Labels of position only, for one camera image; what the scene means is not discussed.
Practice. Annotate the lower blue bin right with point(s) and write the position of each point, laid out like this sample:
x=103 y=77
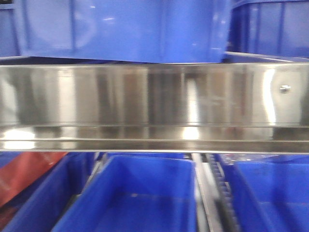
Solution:
x=270 y=194

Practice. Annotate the screw in steel rail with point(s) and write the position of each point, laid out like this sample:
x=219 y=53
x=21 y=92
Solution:
x=285 y=88

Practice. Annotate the roller conveyor track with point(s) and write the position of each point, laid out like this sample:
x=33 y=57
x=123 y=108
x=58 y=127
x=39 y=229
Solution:
x=214 y=210

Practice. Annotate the stainless steel shelf front rail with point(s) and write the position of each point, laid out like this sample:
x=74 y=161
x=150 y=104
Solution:
x=204 y=108

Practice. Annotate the lower blue bin centre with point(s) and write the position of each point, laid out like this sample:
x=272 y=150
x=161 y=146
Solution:
x=136 y=194

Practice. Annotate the red sheet object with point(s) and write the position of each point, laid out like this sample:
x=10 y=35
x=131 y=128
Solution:
x=23 y=170

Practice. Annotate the upper blue crate centre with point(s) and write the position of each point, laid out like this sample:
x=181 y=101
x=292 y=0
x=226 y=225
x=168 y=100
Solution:
x=153 y=31

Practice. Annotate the blue crate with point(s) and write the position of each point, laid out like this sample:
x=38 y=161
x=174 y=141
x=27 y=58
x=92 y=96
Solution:
x=153 y=31
x=270 y=27

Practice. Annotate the upper blue crate right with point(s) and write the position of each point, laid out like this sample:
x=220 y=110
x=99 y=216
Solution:
x=270 y=27

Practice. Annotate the blue bin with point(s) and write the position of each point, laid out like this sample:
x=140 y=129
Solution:
x=136 y=194
x=40 y=205
x=270 y=194

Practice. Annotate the lower blue bin left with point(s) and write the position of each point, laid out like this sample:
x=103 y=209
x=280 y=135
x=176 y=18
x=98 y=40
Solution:
x=40 y=205

